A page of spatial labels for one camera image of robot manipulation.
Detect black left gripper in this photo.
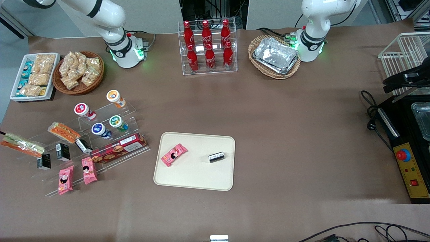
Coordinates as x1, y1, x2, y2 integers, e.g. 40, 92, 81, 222
383, 66, 430, 94

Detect long vegetable sandwich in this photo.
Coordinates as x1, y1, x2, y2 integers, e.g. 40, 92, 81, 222
0, 132, 45, 158

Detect steel food tray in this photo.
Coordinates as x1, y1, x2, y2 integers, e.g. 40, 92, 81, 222
411, 102, 430, 142

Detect aluminium foil tray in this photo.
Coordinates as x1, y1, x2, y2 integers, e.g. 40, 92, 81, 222
253, 37, 299, 73

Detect light wicker foil tray basket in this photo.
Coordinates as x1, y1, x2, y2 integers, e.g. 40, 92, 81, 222
248, 35, 301, 80

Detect cream plastic serving tray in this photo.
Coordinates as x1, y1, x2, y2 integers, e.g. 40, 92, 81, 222
153, 132, 235, 192

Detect wrapped orange filling sandwich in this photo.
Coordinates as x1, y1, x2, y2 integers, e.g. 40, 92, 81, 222
48, 122, 81, 144

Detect black sealing machine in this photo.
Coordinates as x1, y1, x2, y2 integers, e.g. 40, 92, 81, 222
374, 94, 430, 204

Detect red cola bottle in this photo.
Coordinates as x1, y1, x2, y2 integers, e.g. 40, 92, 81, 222
223, 41, 234, 69
187, 44, 200, 72
183, 21, 195, 47
205, 43, 216, 70
220, 19, 231, 45
201, 20, 212, 47

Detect clear acrylic bottle rack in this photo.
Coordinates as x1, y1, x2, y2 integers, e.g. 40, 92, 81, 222
178, 17, 238, 76

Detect pink snack packet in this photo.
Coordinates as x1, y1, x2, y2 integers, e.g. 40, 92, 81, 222
161, 144, 188, 167
58, 166, 74, 195
82, 157, 98, 185

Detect orange lid yogurt cup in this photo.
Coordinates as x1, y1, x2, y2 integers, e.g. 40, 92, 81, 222
106, 89, 126, 108

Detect green lid yogurt cup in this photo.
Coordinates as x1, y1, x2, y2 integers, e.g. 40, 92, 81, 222
109, 115, 128, 132

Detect red plaid cookie box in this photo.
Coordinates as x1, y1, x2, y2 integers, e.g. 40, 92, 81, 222
90, 133, 148, 164

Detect small clear acrylic cup stand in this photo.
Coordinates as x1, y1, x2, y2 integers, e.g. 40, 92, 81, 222
77, 100, 137, 136

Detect blue lid yogurt cup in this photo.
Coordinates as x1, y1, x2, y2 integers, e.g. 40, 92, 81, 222
91, 123, 112, 139

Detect clear bag of crackers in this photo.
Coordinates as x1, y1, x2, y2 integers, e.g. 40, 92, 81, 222
60, 76, 81, 90
75, 51, 88, 68
86, 57, 101, 73
60, 52, 76, 78
29, 73, 51, 86
82, 67, 100, 87
34, 54, 56, 74
20, 84, 43, 97

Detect red lid yogurt cup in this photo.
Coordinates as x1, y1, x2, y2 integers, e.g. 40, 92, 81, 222
74, 103, 96, 121

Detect brown wicker snack basket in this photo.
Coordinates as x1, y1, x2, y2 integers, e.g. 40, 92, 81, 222
52, 51, 104, 95

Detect large clear acrylic step stand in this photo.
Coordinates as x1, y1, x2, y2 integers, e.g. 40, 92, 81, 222
15, 128, 151, 197

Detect white rectangular snack bin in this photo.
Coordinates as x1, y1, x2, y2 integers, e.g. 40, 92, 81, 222
10, 53, 60, 102

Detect white wire rack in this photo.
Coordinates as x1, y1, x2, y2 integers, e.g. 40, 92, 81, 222
378, 32, 430, 103

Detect silver metal handle bar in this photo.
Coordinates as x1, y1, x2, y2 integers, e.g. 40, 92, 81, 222
377, 108, 400, 137

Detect black power cable with plug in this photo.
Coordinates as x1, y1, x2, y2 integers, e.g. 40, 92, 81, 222
360, 90, 393, 152

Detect black floor cable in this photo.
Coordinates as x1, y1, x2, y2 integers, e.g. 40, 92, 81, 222
297, 221, 430, 242

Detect grey base connector cables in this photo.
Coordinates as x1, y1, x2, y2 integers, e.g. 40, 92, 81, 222
126, 30, 156, 61

